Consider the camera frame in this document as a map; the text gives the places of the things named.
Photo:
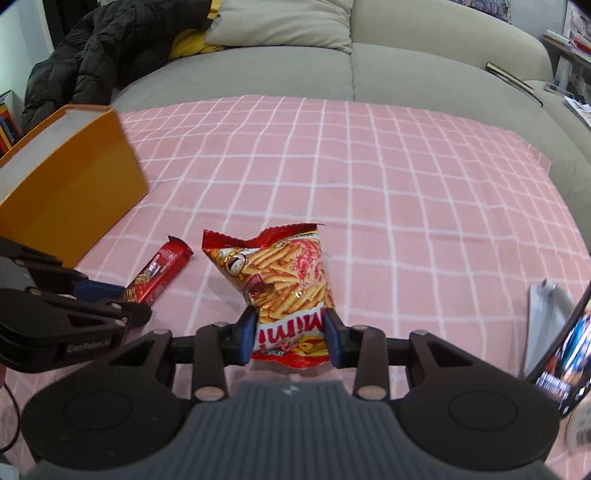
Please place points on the yellow pillow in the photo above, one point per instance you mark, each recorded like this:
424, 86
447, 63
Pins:
191, 44

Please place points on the red snack bar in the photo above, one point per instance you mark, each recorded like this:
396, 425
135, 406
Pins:
161, 267

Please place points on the orange box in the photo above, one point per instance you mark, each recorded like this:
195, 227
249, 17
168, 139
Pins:
69, 198

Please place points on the smartphone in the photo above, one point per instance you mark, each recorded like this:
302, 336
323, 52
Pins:
565, 360

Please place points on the white phone stand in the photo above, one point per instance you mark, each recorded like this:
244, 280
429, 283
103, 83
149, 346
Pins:
542, 323

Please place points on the beige cushion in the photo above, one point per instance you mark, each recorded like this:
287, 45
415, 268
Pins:
286, 25

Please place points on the pink checked blanket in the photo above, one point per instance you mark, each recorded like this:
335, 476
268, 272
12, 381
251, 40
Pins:
392, 194

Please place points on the red snack packet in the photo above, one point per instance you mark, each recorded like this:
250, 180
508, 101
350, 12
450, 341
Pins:
281, 272

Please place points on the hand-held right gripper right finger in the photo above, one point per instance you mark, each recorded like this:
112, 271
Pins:
330, 339

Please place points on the stack of books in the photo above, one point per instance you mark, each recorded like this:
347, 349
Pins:
8, 124

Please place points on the black puffer jacket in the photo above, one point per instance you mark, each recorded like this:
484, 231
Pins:
101, 50

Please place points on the white shelf with books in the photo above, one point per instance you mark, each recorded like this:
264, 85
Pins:
575, 50

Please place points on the dark book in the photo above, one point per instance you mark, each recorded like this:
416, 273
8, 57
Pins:
512, 81

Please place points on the grey sofa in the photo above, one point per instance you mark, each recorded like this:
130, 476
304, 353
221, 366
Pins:
415, 64

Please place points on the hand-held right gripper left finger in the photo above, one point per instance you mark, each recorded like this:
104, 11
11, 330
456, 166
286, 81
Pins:
247, 339

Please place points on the blue patterned cushion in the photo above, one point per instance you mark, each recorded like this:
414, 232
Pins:
485, 8

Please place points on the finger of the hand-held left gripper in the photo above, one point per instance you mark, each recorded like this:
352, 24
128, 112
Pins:
99, 290
134, 314

